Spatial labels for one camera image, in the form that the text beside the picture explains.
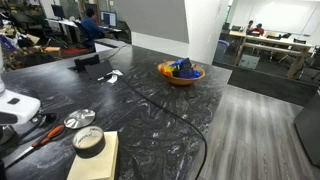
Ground computer monitor with lit screen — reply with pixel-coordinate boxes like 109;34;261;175
100;11;118;29

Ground long wooden meeting table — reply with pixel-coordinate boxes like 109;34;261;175
229;30;313;80

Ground person in red shirt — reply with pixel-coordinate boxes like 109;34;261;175
252;22;266;36

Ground black and clear small gadget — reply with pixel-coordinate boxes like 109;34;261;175
33;112;58;125

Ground person in white shirt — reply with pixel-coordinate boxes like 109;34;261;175
245;19;255;35

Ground large blue toy block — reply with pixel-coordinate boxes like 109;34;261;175
173;68;201;80

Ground black tape roll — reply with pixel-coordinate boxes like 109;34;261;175
71;125;107;159

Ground person in blue shirt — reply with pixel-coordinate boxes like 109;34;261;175
80;7;109;48

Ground black pop-up outlet box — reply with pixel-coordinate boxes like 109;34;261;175
68;54;115;81

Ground yellow toy block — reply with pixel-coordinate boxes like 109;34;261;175
164;65;176;77

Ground white whiteboard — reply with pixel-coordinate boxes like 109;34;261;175
249;1;318;35

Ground dark navy toy block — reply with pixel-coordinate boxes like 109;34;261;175
181;57;194;72

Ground white paper tag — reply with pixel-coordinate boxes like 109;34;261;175
97;69;124;85

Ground small blue toy block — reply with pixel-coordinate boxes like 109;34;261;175
169;58;185;68

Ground black cabinet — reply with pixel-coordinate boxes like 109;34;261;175
293;89;320;168

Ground blue waste bin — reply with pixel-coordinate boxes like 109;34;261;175
213;39;231;63

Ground dark floor rug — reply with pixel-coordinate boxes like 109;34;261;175
227;65;318;108

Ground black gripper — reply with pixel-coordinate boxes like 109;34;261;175
0;159;6;180

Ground grey box under table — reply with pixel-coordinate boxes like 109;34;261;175
238;53;261;71

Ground silver round metal disc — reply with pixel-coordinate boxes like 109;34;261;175
63;108;97;130

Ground long black table cable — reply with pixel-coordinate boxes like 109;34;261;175
113;74;208;180

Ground dark computer monitor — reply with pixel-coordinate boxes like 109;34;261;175
50;4;66;20

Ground orange handled scissors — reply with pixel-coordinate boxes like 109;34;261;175
2;124;66;169

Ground black office chair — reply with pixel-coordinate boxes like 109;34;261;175
73;20;96;49

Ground orange wooden bowl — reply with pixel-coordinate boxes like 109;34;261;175
157;60;206;87

